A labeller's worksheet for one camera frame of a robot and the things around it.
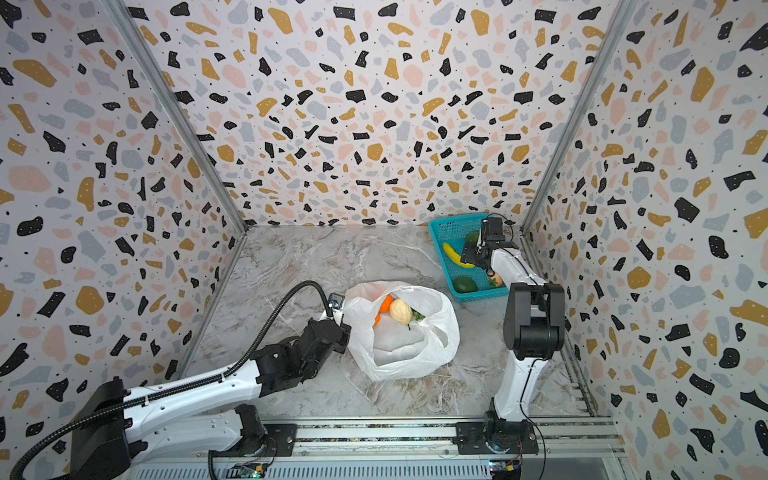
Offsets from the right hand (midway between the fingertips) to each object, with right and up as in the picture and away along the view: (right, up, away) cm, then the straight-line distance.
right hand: (470, 247), depth 99 cm
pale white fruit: (-23, -20, -6) cm, 31 cm away
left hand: (-37, -18, -21) cm, 47 cm away
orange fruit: (-28, -18, -6) cm, 34 cm away
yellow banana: (-3, -3, +11) cm, 12 cm away
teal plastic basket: (-3, +6, +19) cm, 20 cm away
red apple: (+10, -11, +2) cm, 15 cm away
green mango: (-2, -12, +1) cm, 12 cm away
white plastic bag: (-24, -26, -4) cm, 36 cm away
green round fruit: (+4, +4, +14) cm, 15 cm away
